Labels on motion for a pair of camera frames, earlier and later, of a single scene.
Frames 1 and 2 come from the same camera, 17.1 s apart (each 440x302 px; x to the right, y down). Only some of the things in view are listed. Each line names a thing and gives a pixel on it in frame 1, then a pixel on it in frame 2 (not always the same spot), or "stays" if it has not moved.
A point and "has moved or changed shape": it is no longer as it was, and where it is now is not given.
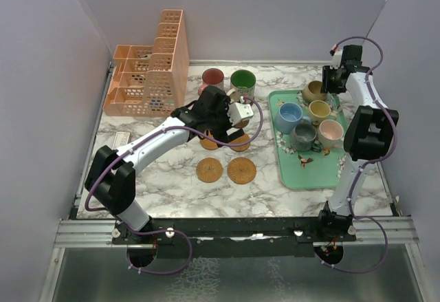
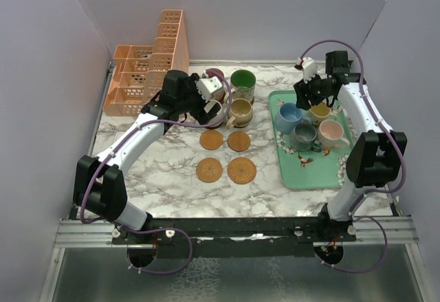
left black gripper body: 220,124 → 194,104
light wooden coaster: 207,143 stays
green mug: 243,83 stays
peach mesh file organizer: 152,80 stays
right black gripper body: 330,83 → 315,91
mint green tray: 308,170 stays
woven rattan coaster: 209,170 stays
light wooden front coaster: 240,139 stays
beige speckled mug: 312,91 has moved or changed shape
